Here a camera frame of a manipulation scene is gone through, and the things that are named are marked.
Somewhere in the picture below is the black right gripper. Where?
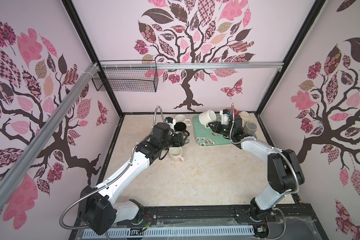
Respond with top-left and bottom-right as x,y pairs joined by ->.
208,121 -> 234,139

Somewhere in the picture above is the white mug with handle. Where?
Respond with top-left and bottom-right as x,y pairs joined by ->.
199,110 -> 217,129

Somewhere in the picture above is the pale pink mug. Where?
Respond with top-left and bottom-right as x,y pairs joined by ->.
169,147 -> 184,162

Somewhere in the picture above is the black and white mug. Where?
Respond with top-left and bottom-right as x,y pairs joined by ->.
174,122 -> 189,133

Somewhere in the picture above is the dark grey mug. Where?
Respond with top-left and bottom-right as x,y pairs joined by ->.
244,122 -> 258,136

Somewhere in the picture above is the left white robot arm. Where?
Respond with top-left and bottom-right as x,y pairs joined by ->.
78,123 -> 190,235

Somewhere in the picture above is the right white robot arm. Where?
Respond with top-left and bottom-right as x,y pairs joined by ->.
206,115 -> 305,212

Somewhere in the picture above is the red mug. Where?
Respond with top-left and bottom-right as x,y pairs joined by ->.
229,109 -> 238,115

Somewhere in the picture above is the cream mug back right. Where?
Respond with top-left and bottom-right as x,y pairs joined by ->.
239,111 -> 250,123

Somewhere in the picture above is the mint green floral tray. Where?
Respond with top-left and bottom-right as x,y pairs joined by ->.
192,113 -> 258,147

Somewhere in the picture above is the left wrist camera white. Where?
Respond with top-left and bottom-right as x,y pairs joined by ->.
165,117 -> 176,129

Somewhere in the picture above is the aluminium rail back wall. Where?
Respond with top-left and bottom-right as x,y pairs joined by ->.
101,61 -> 284,70

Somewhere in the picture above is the aluminium rail wall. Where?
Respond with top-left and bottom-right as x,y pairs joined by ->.
101,61 -> 284,70
0,63 -> 99,210

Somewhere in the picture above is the black wire basket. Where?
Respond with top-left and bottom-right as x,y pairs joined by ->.
92,60 -> 159,93

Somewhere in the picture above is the white slotted cable duct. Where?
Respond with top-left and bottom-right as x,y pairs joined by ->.
82,226 -> 255,240

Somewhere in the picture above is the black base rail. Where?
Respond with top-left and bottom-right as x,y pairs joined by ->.
70,204 -> 328,240

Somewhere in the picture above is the black corner frame post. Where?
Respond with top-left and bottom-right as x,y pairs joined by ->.
62,0 -> 124,118

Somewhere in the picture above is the black right corner post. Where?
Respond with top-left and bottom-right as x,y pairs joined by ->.
256,0 -> 327,117

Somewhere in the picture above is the aluminium rail left wall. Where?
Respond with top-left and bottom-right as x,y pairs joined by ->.
0,63 -> 99,210

